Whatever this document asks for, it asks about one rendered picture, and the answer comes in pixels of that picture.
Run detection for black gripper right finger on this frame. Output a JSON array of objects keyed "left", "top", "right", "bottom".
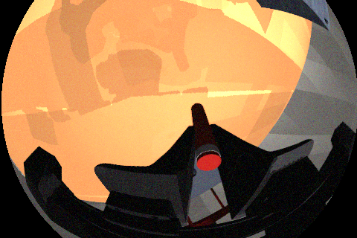
[{"left": 209, "top": 123, "right": 314, "bottom": 220}]

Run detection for dark brown peg with red end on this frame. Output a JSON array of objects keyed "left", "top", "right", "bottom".
[{"left": 190, "top": 103, "right": 221, "bottom": 170}]

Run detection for grey sloped panel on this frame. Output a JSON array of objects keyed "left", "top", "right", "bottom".
[{"left": 190, "top": 154, "right": 221, "bottom": 199}]

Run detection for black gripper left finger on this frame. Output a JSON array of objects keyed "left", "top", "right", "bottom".
[{"left": 94, "top": 126, "right": 196, "bottom": 226}]

